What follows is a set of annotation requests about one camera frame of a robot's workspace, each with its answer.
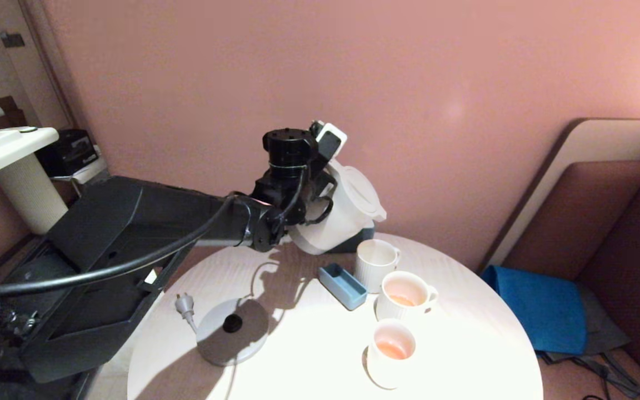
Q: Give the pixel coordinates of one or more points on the white electric kettle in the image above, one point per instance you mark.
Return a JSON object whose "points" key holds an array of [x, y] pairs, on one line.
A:
{"points": [[342, 222]]}

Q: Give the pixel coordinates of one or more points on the brown wooden holder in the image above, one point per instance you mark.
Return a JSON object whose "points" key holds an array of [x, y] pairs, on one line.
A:
{"points": [[9, 114]]}

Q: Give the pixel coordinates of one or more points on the blue cloth bag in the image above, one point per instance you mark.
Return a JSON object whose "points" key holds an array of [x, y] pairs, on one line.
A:
{"points": [[536, 311]]}

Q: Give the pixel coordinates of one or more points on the metal stool with white top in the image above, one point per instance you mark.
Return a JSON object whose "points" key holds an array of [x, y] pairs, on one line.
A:
{"points": [[89, 169]]}

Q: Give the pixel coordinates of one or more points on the grey-blue tissue box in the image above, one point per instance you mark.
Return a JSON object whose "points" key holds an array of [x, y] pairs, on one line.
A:
{"points": [[361, 243]]}

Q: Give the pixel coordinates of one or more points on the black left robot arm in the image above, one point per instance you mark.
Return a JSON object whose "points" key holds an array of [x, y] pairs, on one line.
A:
{"points": [[109, 233]]}

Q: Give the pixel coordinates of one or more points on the brown upholstered bench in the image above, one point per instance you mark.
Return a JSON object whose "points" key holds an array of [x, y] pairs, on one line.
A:
{"points": [[603, 222]]}

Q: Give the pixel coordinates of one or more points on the beige backrest panel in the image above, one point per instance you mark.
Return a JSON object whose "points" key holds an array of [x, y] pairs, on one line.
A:
{"points": [[603, 139]]}

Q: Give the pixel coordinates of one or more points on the black box appliance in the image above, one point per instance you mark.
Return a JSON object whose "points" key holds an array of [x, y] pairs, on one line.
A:
{"points": [[67, 154]]}

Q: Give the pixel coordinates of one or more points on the grey round kettle base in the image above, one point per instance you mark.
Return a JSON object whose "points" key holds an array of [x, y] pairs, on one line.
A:
{"points": [[231, 344]]}

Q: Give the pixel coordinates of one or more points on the dark wall switch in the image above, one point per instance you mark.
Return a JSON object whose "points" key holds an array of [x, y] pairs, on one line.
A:
{"points": [[13, 40]]}

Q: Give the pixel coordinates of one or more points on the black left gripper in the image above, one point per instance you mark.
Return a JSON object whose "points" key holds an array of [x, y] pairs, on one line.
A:
{"points": [[310, 183]]}

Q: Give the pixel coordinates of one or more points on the small round sink dish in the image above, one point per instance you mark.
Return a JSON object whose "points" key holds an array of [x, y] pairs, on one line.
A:
{"points": [[28, 129]]}

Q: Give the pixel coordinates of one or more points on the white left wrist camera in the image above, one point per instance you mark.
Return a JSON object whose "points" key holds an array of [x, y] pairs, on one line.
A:
{"points": [[331, 139]]}

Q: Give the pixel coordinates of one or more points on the white ribbed ceramic mug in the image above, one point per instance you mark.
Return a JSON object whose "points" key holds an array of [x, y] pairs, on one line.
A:
{"points": [[389, 366], [375, 266], [403, 303]]}

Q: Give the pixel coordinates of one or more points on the small blue rectangular tray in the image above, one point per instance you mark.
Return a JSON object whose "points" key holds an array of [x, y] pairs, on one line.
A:
{"points": [[343, 286]]}

